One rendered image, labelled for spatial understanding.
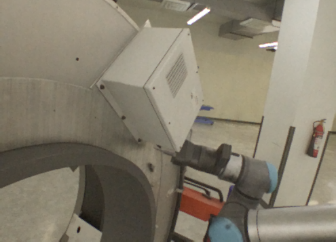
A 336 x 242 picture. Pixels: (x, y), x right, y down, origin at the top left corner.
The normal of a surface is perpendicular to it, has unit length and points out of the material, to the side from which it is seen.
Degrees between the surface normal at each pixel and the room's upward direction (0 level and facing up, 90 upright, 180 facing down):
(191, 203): 90
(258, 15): 90
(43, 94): 90
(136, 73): 48
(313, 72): 90
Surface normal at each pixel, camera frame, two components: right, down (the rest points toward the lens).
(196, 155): 0.00, -0.55
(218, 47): 0.18, 0.21
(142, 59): -0.26, -0.59
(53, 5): 0.87, 0.22
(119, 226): -0.48, 0.07
